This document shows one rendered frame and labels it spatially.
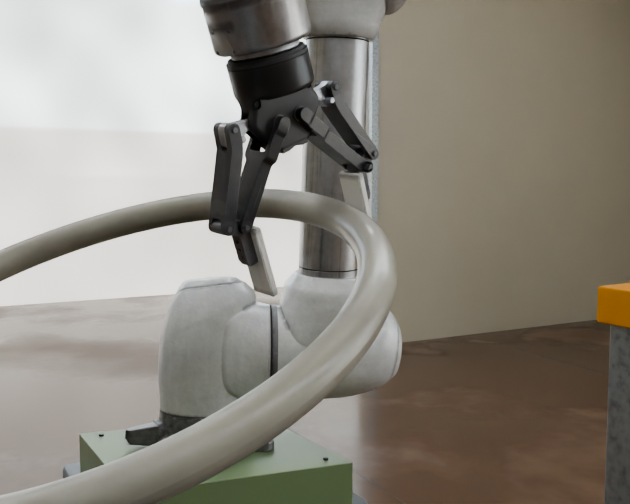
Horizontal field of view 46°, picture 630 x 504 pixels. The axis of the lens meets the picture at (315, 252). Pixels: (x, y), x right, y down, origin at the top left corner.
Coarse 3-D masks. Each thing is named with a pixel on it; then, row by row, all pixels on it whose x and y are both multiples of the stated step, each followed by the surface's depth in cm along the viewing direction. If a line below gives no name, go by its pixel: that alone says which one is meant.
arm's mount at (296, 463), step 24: (96, 432) 129; (120, 432) 129; (288, 432) 132; (96, 456) 115; (120, 456) 115; (264, 456) 116; (288, 456) 116; (312, 456) 117; (336, 456) 117; (216, 480) 104; (240, 480) 105; (264, 480) 107; (288, 480) 109; (312, 480) 111; (336, 480) 113
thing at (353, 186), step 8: (344, 176) 76; (352, 176) 76; (360, 176) 75; (344, 184) 77; (352, 184) 76; (360, 184) 75; (344, 192) 78; (352, 192) 77; (360, 192) 76; (352, 200) 77; (360, 200) 76; (360, 208) 77; (368, 208) 77
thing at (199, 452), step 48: (288, 192) 74; (48, 240) 79; (96, 240) 80; (384, 240) 59; (384, 288) 52; (336, 336) 46; (288, 384) 43; (336, 384) 45; (192, 432) 40; (240, 432) 41; (96, 480) 39; (144, 480) 39; (192, 480) 40
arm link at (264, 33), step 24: (216, 0) 61; (240, 0) 61; (264, 0) 61; (288, 0) 62; (216, 24) 63; (240, 24) 62; (264, 24) 62; (288, 24) 62; (216, 48) 65; (240, 48) 63; (264, 48) 62; (288, 48) 64
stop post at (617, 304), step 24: (600, 288) 159; (624, 288) 155; (600, 312) 159; (624, 312) 154; (624, 336) 156; (624, 360) 157; (624, 384) 157; (624, 408) 157; (624, 432) 157; (624, 456) 158; (624, 480) 158
